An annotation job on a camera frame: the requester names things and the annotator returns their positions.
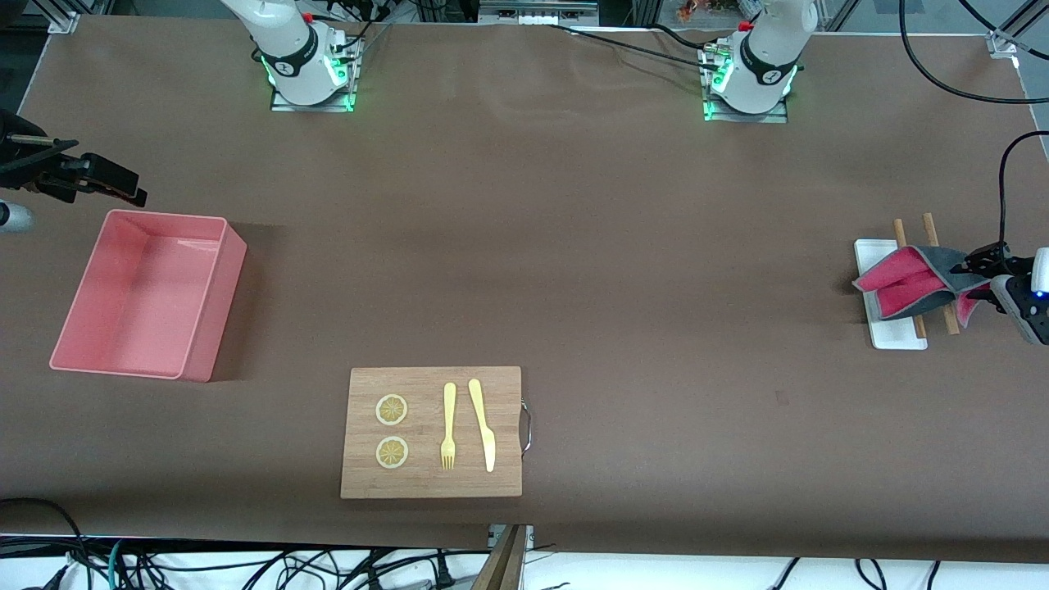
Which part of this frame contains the grey and pink cloth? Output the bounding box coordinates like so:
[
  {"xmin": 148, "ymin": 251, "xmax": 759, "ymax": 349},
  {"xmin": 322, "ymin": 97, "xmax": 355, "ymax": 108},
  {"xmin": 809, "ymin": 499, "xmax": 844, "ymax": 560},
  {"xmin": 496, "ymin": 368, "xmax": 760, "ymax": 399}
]
[{"xmin": 851, "ymin": 244, "xmax": 997, "ymax": 329}]

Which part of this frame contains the white rectangular tray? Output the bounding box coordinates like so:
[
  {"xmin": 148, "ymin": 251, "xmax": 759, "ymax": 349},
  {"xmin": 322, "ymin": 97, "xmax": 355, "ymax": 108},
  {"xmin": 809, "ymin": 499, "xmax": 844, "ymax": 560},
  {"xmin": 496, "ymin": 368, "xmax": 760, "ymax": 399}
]
[{"xmin": 854, "ymin": 238, "xmax": 929, "ymax": 352}]

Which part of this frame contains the pink plastic bin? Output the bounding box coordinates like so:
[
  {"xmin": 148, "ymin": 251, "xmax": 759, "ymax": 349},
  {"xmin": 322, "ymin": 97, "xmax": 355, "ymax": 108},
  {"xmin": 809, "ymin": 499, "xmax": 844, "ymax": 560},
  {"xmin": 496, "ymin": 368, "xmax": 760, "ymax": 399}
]
[{"xmin": 49, "ymin": 209, "xmax": 248, "ymax": 384}]

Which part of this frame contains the brown table cover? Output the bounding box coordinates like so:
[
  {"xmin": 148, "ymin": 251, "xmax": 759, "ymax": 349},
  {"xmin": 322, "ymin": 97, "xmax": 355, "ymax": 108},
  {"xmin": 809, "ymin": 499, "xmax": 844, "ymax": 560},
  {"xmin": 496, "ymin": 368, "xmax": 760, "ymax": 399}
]
[{"xmin": 0, "ymin": 15, "xmax": 1049, "ymax": 566}]

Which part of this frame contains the yellow plastic fork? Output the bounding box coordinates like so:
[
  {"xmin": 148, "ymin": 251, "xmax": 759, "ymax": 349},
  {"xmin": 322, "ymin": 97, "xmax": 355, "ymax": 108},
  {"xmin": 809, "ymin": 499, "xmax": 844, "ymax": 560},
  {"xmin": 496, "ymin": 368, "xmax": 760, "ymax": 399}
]
[{"xmin": 440, "ymin": 382, "xmax": 457, "ymax": 471}]

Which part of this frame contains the wooden cutting board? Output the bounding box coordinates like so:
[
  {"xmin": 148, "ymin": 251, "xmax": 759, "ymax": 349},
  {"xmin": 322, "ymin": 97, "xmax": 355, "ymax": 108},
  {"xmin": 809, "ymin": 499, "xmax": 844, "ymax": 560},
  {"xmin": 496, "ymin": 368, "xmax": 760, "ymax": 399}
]
[{"xmin": 340, "ymin": 366, "xmax": 524, "ymax": 500}]

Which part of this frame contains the yellow plastic knife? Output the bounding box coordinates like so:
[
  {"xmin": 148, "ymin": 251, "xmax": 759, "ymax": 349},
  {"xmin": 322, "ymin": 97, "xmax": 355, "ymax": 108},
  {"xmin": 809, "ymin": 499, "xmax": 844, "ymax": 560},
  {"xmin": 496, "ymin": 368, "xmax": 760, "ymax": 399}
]
[{"xmin": 468, "ymin": 378, "xmax": 497, "ymax": 474}]

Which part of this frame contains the grey power strip box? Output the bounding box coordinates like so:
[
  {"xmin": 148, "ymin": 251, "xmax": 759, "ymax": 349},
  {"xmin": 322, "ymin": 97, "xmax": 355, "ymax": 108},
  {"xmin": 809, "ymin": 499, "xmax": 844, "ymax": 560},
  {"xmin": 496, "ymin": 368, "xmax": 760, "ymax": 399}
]
[{"xmin": 478, "ymin": 0, "xmax": 601, "ymax": 25}]

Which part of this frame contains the wooden plank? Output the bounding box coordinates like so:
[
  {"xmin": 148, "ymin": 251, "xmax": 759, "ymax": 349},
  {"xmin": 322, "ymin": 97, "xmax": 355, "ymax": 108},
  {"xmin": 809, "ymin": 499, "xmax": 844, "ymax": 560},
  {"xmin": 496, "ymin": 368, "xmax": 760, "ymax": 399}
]
[{"xmin": 471, "ymin": 524, "xmax": 529, "ymax": 590}]

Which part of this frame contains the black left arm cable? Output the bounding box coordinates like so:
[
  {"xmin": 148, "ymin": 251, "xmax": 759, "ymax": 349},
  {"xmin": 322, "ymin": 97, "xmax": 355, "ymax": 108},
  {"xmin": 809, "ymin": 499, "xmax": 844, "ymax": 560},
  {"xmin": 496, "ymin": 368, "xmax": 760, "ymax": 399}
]
[{"xmin": 900, "ymin": 0, "xmax": 1049, "ymax": 247}]

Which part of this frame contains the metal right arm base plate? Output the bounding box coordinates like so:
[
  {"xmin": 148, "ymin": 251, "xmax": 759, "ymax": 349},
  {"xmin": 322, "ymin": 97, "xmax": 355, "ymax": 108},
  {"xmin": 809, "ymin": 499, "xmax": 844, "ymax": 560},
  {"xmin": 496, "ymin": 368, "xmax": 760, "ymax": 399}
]
[{"xmin": 270, "ymin": 33, "xmax": 359, "ymax": 113}]

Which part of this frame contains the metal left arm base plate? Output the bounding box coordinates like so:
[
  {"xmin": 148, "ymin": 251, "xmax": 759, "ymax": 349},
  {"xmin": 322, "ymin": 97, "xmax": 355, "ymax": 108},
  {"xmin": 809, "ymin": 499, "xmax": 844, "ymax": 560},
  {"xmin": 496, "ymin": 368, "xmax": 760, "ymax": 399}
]
[{"xmin": 702, "ymin": 45, "xmax": 790, "ymax": 125}]

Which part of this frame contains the black floor cable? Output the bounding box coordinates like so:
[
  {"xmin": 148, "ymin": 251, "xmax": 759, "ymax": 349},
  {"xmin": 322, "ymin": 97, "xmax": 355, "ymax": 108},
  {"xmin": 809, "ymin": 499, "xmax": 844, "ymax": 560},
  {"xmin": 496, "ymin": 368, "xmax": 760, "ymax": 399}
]
[{"xmin": 0, "ymin": 497, "xmax": 87, "ymax": 590}]

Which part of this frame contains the black cable across table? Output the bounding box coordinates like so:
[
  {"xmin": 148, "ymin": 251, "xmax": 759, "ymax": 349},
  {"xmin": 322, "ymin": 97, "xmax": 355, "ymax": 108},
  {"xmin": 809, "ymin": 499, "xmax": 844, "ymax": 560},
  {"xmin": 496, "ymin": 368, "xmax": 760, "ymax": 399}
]
[{"xmin": 541, "ymin": 23, "xmax": 726, "ymax": 73}]

